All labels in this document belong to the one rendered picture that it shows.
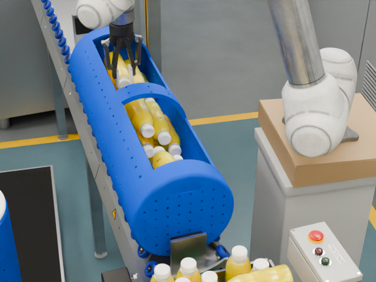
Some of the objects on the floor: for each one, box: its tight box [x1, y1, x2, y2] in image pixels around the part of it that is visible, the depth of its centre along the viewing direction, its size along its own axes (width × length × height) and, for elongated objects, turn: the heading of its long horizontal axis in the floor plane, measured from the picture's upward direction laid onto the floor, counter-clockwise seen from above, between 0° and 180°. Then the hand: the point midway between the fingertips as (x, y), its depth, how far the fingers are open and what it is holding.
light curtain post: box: [144, 0, 162, 75], centre depth 320 cm, size 6×6×170 cm
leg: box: [84, 152, 107, 260], centre depth 307 cm, size 6×6×63 cm
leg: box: [46, 44, 68, 140], centre depth 382 cm, size 6×6×63 cm
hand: (123, 76), depth 229 cm, fingers open, 4 cm apart
